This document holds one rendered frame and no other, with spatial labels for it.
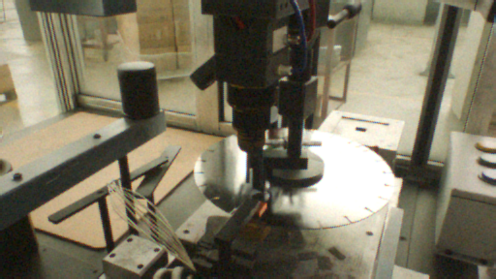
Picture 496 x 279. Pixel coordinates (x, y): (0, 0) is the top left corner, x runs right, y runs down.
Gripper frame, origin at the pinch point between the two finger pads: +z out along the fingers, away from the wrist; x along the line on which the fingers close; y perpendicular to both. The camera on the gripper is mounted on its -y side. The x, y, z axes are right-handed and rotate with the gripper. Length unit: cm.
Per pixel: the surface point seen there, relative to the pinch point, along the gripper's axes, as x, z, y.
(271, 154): -11.7, 3.9, 3.8
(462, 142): 24, 7, 44
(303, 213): -12.7, 12.7, 7.0
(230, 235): -22.7, 12.8, -1.7
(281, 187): -7.2, 9.0, 4.2
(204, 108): 53, -16, -20
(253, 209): -17.7, 10.7, 0.8
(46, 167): -24.8, 1.7, -22.1
